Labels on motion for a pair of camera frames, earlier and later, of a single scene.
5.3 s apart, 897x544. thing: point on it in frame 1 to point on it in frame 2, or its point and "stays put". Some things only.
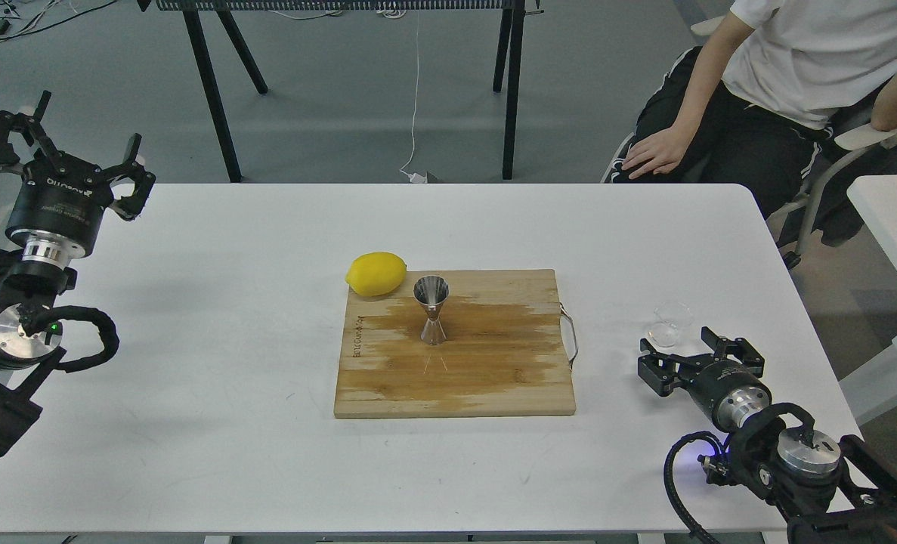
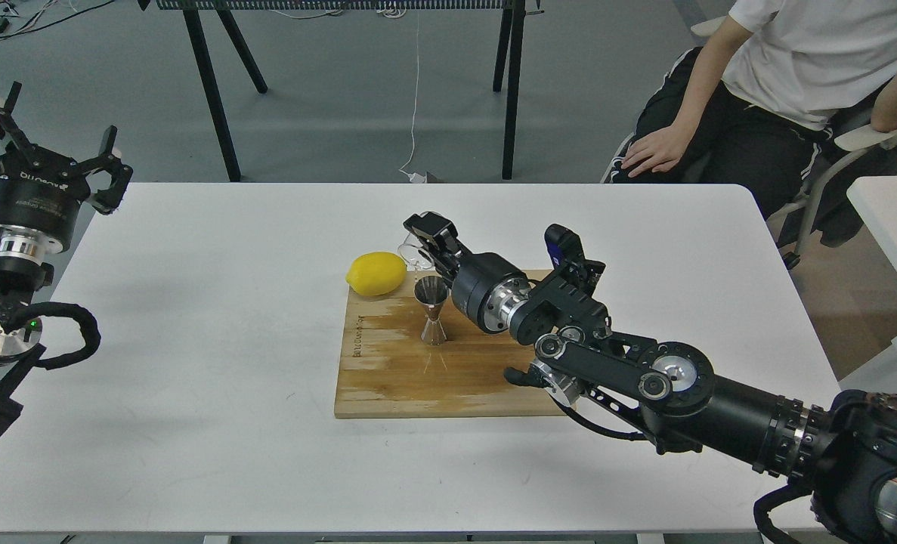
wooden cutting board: (509, 344) stays put
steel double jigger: (432, 291) stays put
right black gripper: (729, 391) to (491, 290)
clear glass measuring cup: (672, 329) to (415, 254)
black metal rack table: (511, 42) stays put
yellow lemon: (376, 273) stays put
